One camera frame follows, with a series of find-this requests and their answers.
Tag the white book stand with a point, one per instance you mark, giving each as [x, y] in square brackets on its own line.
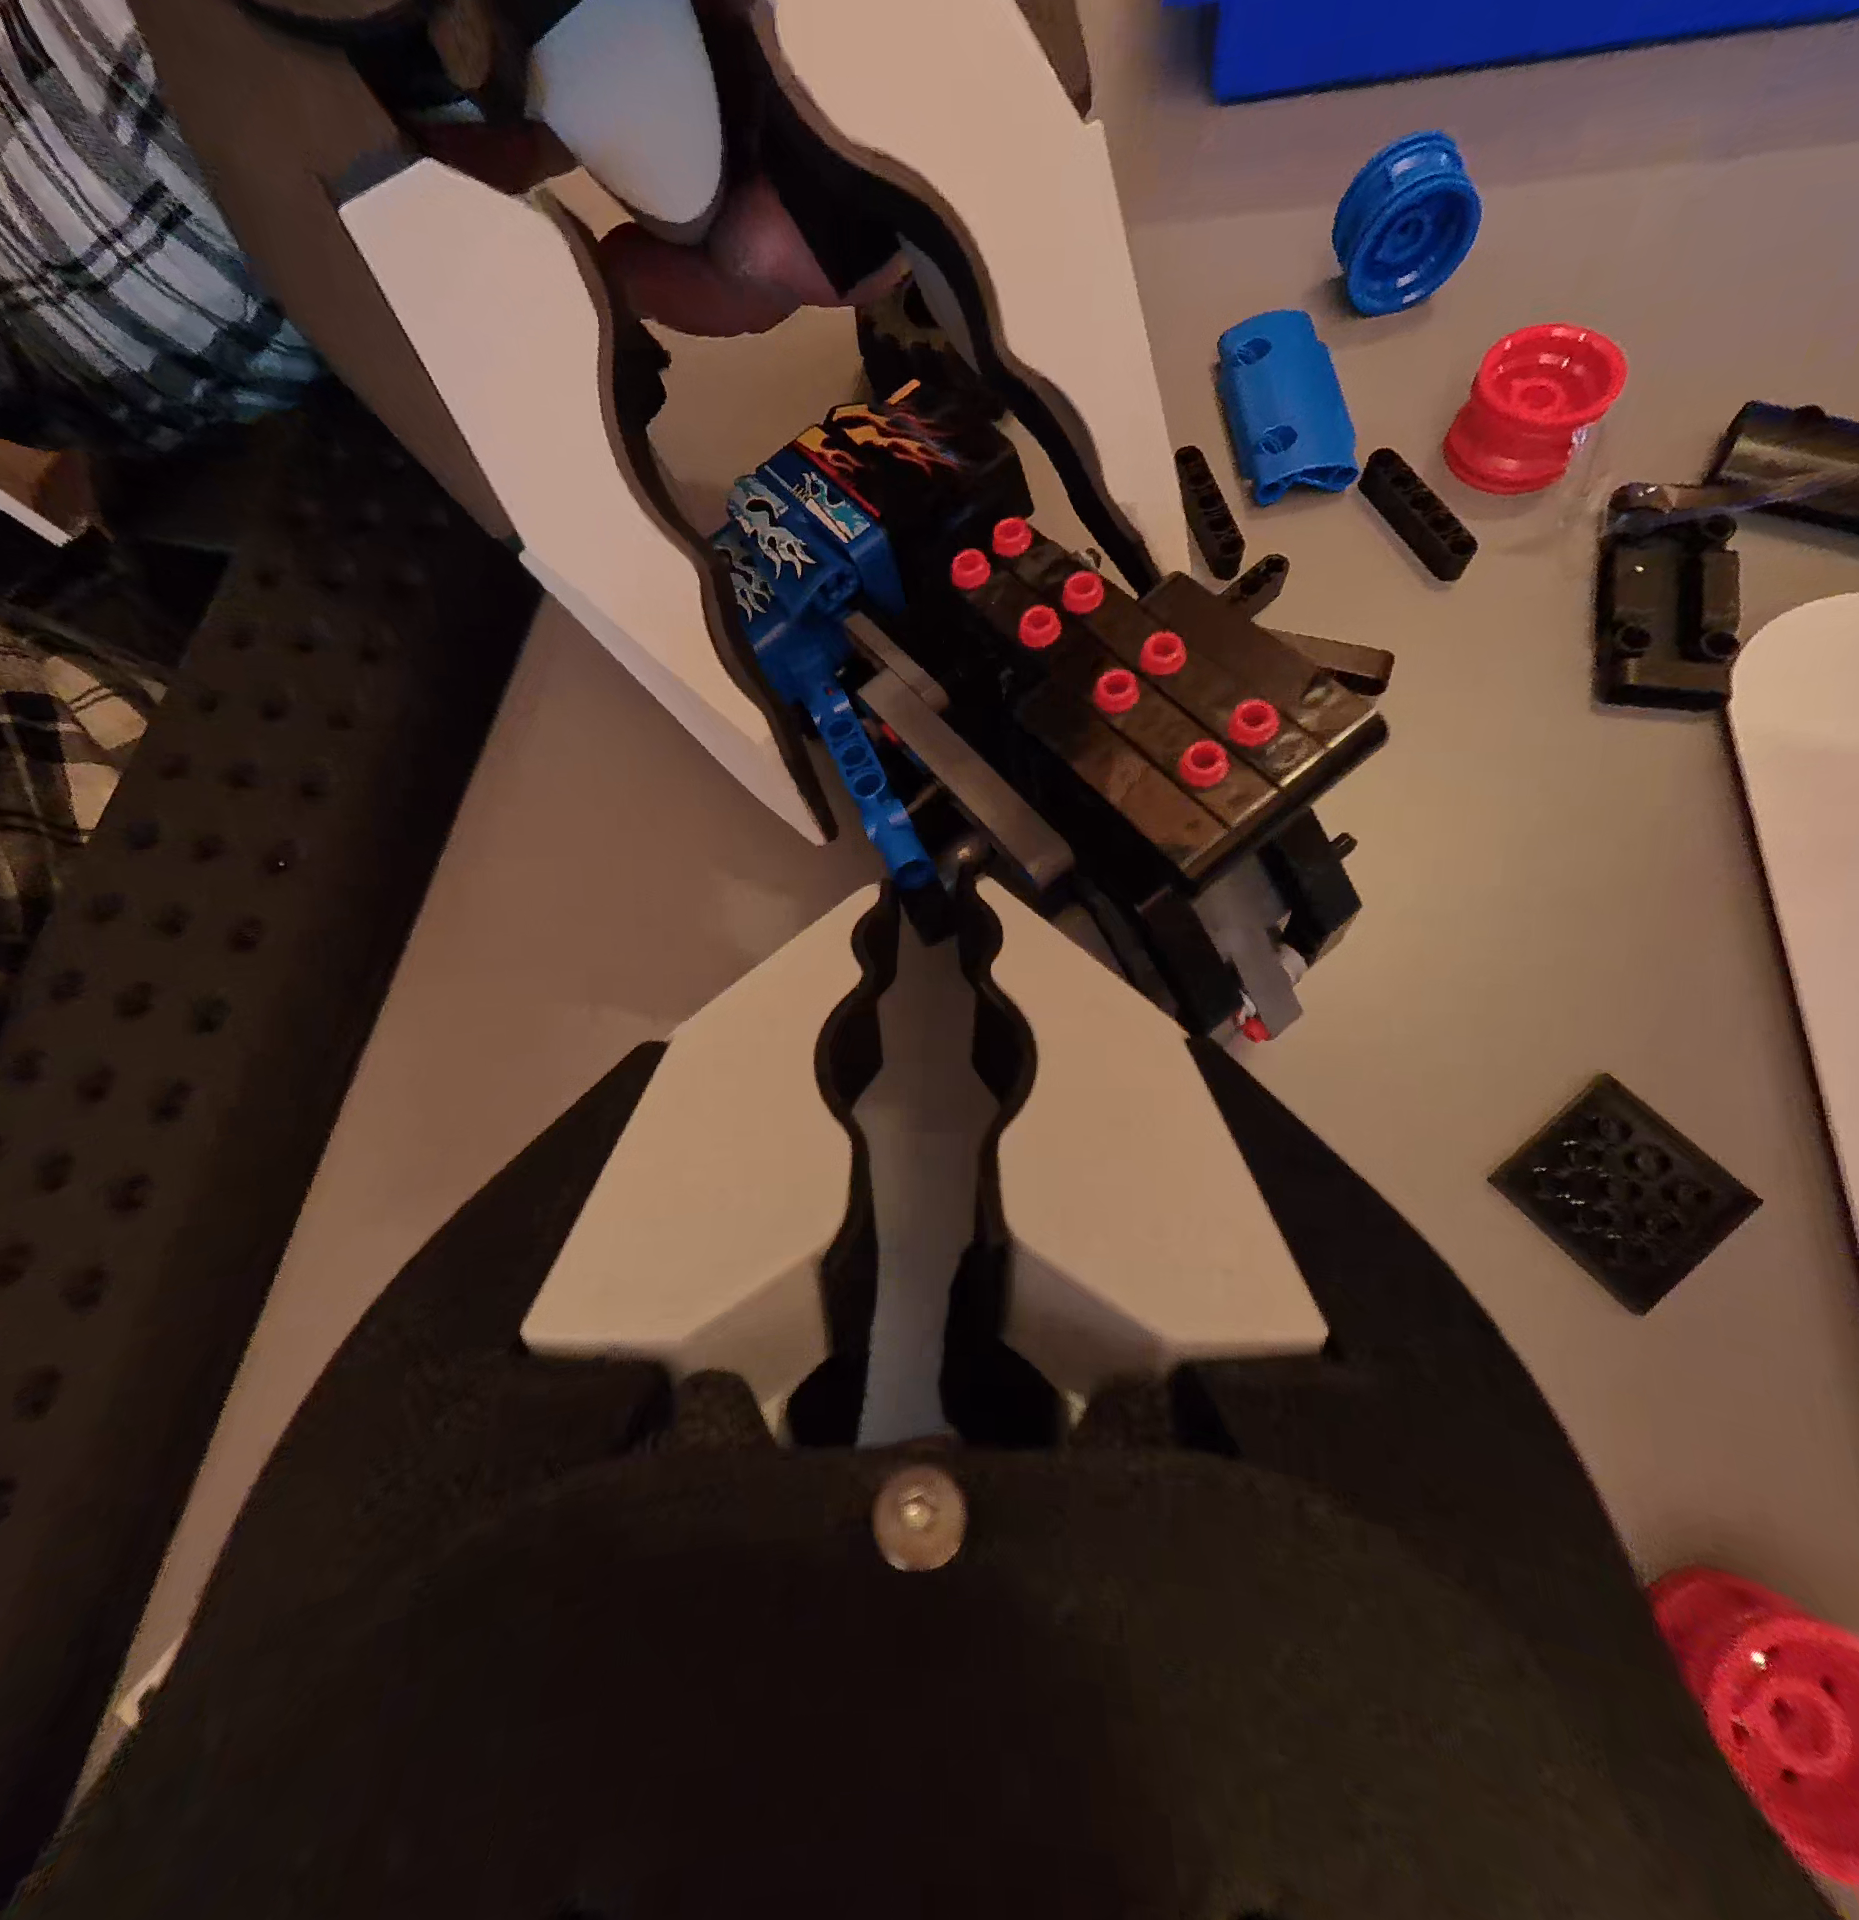
[1822, 900]

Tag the blue wheel rim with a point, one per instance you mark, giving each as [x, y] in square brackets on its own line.
[1408, 226]

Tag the person's left hand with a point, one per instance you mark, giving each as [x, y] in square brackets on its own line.
[721, 278]

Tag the blue storage bin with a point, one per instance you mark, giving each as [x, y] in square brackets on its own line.
[1470, 44]

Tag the black square plate piece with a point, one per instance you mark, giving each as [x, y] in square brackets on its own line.
[1618, 1192]

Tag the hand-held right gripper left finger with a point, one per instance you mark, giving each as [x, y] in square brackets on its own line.
[690, 1199]

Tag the black studded plate piece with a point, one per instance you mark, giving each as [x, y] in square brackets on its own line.
[1666, 601]

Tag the red wheel rim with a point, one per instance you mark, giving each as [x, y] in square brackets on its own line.
[1538, 405]
[1785, 1726]

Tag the blue curved panel piece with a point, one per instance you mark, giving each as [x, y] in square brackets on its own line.
[1289, 405]

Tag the long thin black beam piece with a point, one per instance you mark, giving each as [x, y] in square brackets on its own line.
[1210, 509]

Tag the person's left forearm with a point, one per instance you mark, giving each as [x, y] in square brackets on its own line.
[89, 226]

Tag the black angled beam piece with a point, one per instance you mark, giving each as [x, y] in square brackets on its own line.
[1261, 575]

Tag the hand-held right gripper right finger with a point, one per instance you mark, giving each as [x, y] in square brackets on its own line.
[1155, 1199]

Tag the blue skull sticker panel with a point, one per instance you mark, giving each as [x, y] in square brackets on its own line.
[868, 780]

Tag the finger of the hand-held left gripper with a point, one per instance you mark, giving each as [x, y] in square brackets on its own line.
[525, 391]
[1051, 270]

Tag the black perforated mat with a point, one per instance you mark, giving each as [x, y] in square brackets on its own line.
[150, 1125]

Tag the black cylinder brick piece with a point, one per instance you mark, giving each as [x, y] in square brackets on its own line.
[1808, 472]

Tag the toy brick truck model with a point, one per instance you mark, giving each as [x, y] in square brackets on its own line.
[1169, 720]

